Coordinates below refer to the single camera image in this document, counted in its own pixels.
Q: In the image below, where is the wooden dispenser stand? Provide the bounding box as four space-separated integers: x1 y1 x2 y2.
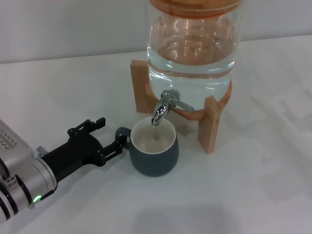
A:
130 59 222 155

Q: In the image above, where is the glass water dispenser jar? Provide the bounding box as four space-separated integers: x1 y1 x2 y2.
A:
146 0 242 104

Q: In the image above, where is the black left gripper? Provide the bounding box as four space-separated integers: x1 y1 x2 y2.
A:
40 117 130 183

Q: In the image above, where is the chrome faucet tap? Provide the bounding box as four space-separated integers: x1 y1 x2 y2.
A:
151 89 195 126

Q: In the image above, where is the orange wooden jar lid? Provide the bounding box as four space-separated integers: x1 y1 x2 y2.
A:
148 0 238 19

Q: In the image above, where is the wrist cable with metal plug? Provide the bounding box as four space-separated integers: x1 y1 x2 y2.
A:
36 145 48 158

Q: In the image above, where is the dark grey ceramic cup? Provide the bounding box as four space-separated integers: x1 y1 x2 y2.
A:
115 117 180 178

